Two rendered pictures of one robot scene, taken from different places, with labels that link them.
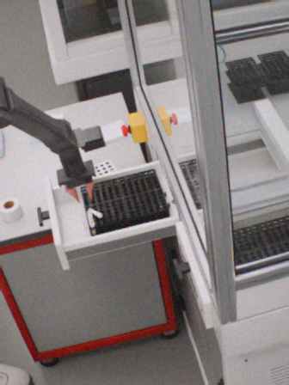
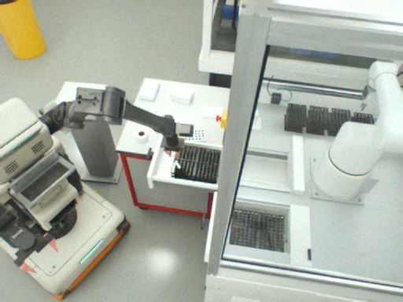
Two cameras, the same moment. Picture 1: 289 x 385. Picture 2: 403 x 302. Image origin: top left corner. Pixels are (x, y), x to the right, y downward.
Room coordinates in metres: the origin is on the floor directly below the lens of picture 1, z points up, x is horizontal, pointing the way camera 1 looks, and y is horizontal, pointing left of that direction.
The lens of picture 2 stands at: (0.60, -0.16, 2.21)
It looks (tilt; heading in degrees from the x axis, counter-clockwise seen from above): 53 degrees down; 11
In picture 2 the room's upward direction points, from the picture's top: 3 degrees clockwise
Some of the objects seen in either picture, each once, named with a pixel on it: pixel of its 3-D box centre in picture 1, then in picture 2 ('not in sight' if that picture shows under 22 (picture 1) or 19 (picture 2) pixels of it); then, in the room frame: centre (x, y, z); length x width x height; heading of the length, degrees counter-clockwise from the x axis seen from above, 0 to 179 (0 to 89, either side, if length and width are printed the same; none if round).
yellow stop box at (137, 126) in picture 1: (136, 127); (224, 119); (1.86, -0.01, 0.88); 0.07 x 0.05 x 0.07; 5
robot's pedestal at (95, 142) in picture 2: not in sight; (93, 136); (1.91, 0.92, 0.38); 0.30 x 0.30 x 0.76; 8
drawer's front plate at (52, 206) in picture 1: (55, 221); (157, 158); (1.51, 0.26, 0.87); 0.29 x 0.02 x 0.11; 5
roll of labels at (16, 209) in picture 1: (10, 209); (142, 136); (1.70, 0.42, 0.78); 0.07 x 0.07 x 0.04
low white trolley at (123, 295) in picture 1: (76, 240); (179, 154); (1.92, 0.28, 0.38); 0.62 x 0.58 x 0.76; 5
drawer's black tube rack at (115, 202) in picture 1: (125, 205); (196, 164); (1.53, 0.06, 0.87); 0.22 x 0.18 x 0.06; 95
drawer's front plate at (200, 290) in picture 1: (193, 273); (211, 226); (1.22, -0.09, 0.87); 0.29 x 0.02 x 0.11; 5
